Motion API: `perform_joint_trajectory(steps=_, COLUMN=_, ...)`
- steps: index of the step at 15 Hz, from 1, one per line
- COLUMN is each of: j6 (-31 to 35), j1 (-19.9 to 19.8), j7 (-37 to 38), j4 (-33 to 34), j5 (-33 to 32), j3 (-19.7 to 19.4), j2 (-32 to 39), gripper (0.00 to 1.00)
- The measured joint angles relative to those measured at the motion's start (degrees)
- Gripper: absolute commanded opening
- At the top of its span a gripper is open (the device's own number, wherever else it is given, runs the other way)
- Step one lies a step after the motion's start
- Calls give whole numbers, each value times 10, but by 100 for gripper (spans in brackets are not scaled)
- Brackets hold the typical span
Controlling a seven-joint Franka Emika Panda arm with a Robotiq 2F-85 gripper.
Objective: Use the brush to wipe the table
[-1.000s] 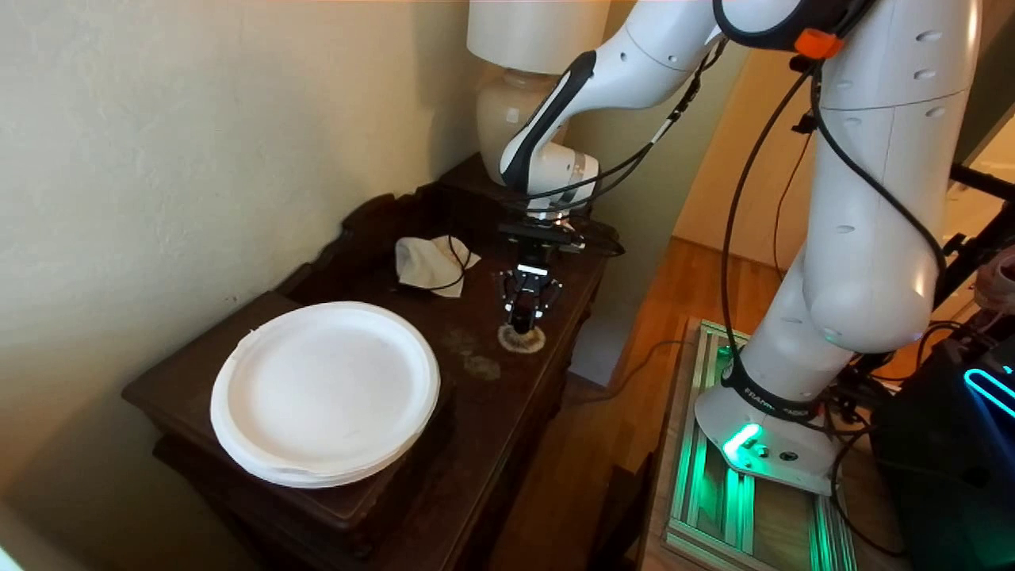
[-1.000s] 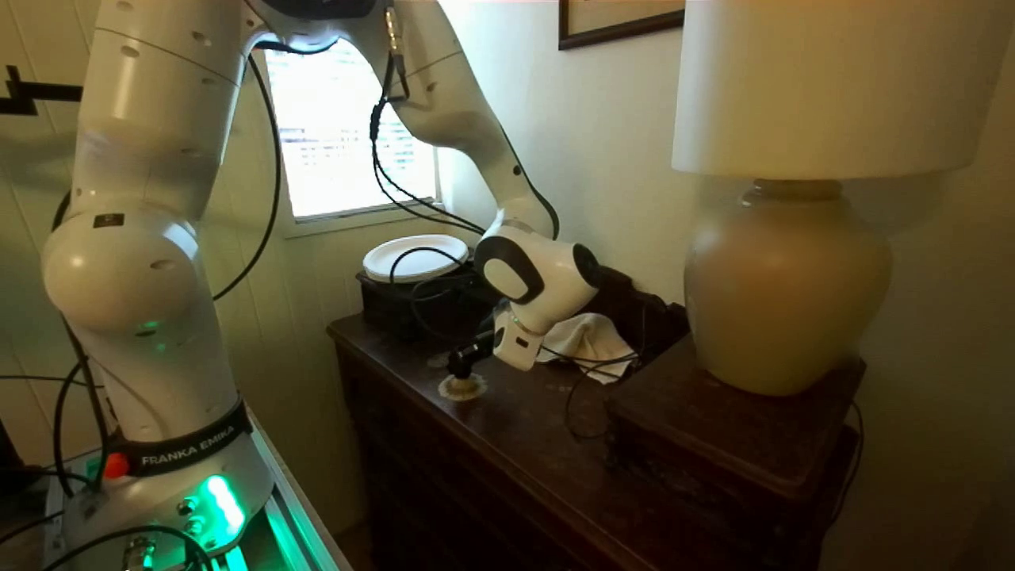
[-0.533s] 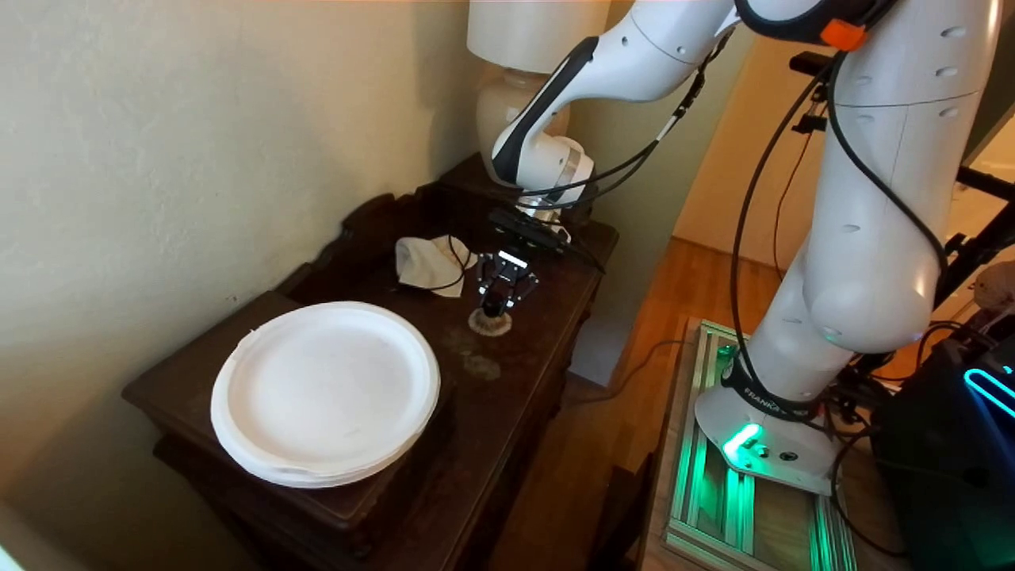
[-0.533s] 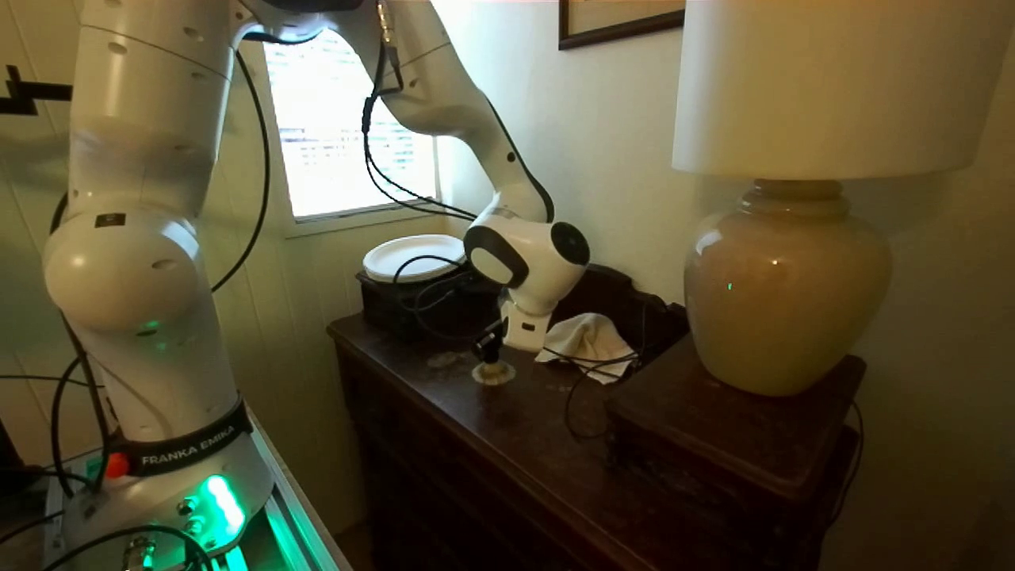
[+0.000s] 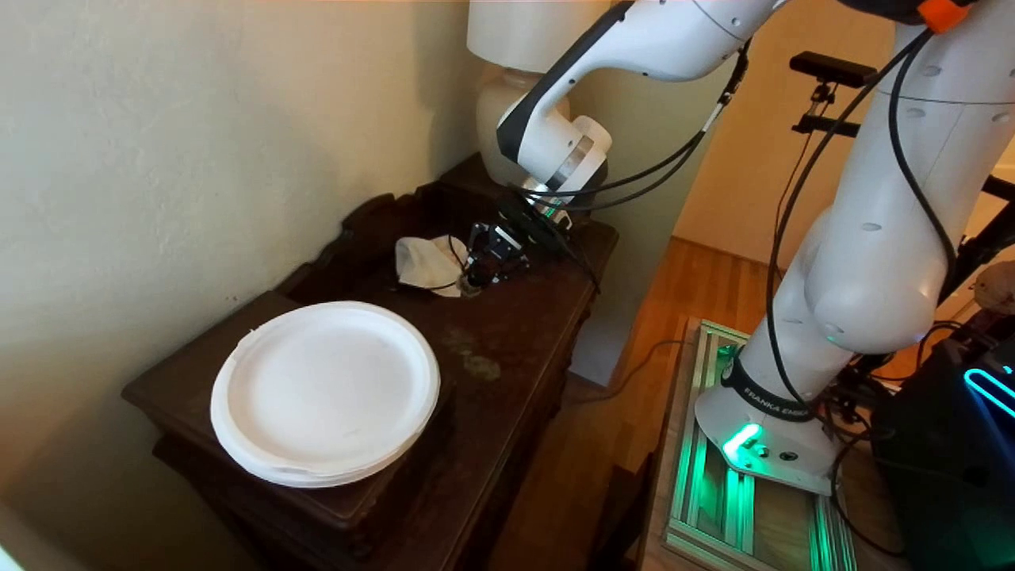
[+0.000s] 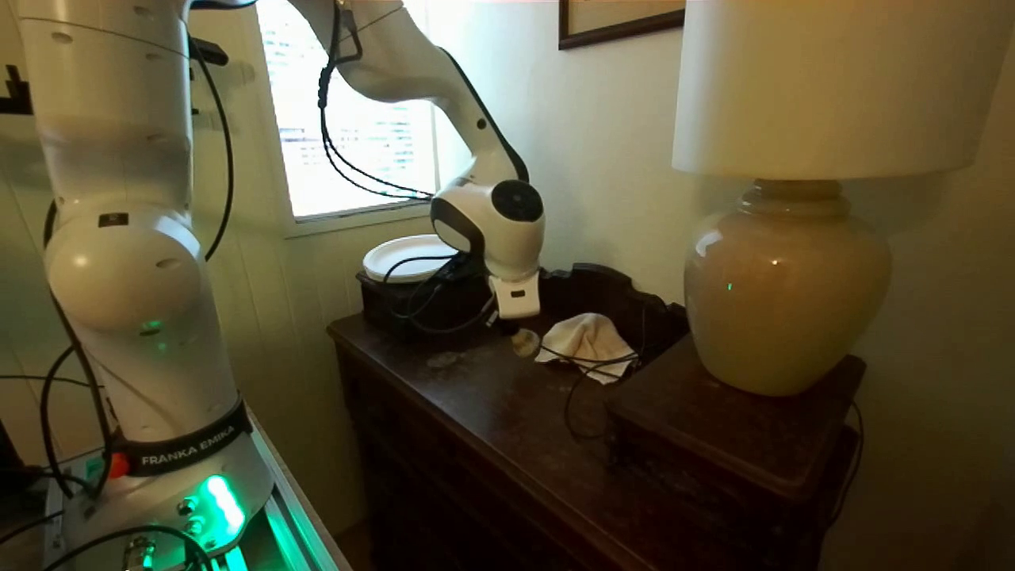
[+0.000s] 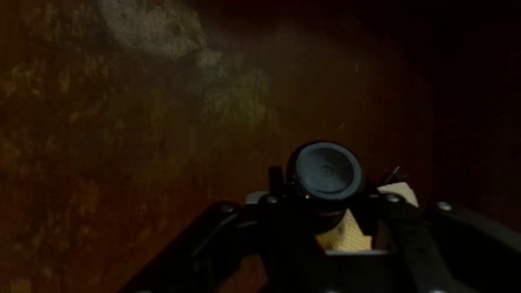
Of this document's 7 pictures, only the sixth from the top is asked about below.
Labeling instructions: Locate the black base cable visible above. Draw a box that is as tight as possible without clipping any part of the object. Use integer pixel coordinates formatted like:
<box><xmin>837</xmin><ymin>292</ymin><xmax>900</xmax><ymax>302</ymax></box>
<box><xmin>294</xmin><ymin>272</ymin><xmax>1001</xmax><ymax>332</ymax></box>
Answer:
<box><xmin>0</xmin><ymin>337</ymin><xmax>115</xmax><ymax>510</ymax></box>

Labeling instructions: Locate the white plate stack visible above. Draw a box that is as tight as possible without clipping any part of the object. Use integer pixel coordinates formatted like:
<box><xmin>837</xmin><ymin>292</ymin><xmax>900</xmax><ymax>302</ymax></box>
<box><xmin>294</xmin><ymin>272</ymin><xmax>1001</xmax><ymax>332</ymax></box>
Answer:
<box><xmin>362</xmin><ymin>231</ymin><xmax>461</xmax><ymax>286</ymax></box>

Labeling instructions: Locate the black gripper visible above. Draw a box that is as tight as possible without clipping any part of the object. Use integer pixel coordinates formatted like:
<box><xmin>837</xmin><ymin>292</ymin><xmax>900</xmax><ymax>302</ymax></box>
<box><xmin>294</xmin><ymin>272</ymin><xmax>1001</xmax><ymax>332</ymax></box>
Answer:
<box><xmin>492</xmin><ymin>309</ymin><xmax>547</xmax><ymax>344</ymax></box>

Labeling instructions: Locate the white cloth with black cord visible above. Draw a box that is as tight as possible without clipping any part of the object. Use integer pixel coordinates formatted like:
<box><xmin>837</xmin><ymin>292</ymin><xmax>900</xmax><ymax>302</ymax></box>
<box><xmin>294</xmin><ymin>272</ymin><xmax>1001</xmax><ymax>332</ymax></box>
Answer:
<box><xmin>532</xmin><ymin>309</ymin><xmax>642</xmax><ymax>443</ymax></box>

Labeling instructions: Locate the dark wooden dresser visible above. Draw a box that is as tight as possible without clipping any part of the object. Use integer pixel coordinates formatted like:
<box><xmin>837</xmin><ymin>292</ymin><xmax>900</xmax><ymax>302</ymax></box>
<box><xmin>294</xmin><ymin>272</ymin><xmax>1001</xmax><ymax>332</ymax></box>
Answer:
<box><xmin>328</xmin><ymin>262</ymin><xmax>868</xmax><ymax>571</ymax></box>

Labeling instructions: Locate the white lampshade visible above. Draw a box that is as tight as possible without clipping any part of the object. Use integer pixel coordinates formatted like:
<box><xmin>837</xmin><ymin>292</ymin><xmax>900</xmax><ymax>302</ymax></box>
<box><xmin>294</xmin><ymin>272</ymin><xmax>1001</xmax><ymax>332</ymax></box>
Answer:
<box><xmin>669</xmin><ymin>0</ymin><xmax>1015</xmax><ymax>184</ymax></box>

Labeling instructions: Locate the robot base platform green light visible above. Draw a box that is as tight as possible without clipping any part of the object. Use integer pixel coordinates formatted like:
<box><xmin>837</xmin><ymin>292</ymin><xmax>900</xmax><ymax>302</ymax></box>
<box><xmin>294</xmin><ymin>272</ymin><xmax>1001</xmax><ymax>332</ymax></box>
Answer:
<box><xmin>40</xmin><ymin>421</ymin><xmax>356</xmax><ymax>571</ymax></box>

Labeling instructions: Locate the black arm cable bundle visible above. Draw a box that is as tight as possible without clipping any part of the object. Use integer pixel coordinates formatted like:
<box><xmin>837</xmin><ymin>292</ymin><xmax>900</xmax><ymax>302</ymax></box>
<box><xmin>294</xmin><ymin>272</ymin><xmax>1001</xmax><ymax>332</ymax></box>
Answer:
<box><xmin>187</xmin><ymin>0</ymin><xmax>502</xmax><ymax>337</ymax></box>

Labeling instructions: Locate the dark framed picture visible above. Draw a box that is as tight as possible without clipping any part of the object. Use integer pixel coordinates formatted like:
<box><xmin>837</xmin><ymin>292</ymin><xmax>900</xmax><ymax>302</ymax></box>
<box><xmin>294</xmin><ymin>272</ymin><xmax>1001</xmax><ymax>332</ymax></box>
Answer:
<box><xmin>555</xmin><ymin>0</ymin><xmax>688</xmax><ymax>55</ymax></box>

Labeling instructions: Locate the beige ceramic lamp base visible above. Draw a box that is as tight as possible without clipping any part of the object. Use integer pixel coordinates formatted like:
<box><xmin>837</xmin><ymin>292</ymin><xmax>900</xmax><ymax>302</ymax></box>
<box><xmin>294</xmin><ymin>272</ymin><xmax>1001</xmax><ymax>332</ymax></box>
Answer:
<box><xmin>682</xmin><ymin>178</ymin><xmax>894</xmax><ymax>398</ymax></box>

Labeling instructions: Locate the black clamp stand bar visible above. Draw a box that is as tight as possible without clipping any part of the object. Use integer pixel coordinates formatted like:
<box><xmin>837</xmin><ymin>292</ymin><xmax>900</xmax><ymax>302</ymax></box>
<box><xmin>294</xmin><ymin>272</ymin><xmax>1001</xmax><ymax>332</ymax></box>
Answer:
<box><xmin>0</xmin><ymin>64</ymin><xmax>35</xmax><ymax>116</ymax></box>

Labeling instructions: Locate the bright window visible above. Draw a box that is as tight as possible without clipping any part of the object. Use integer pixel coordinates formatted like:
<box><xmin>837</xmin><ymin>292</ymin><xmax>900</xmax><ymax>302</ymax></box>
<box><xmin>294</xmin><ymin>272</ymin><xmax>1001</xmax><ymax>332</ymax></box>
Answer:
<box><xmin>254</xmin><ymin>0</ymin><xmax>483</xmax><ymax>231</ymax></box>

